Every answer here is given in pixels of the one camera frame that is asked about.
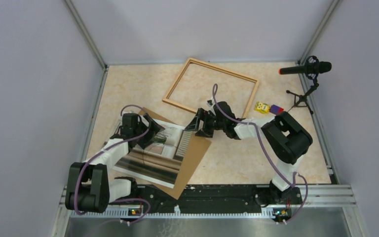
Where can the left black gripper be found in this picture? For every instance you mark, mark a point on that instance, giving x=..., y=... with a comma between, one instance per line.
x=154, y=129

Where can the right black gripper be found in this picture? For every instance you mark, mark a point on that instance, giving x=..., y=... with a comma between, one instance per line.
x=203, y=115

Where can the plant photo print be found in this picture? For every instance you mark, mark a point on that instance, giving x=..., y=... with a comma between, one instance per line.
x=161, y=161

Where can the wooden picture frame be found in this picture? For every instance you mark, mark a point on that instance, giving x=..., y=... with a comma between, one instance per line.
x=193, y=85

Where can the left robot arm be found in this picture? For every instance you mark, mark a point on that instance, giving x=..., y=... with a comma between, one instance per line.
x=88, y=186

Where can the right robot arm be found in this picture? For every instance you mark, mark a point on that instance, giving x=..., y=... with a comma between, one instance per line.
x=287, y=138

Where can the brown backing board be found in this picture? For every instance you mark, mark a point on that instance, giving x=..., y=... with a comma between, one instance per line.
x=196, y=149

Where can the yellow owl toy block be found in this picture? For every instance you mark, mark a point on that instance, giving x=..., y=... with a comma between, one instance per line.
x=262, y=108

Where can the purple red toy block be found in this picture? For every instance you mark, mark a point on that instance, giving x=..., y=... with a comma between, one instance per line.
x=274, y=109

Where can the microphone tripod stand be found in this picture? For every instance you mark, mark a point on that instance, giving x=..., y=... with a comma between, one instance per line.
x=300, y=101

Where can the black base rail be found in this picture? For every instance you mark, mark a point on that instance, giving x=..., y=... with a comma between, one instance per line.
x=214, y=199

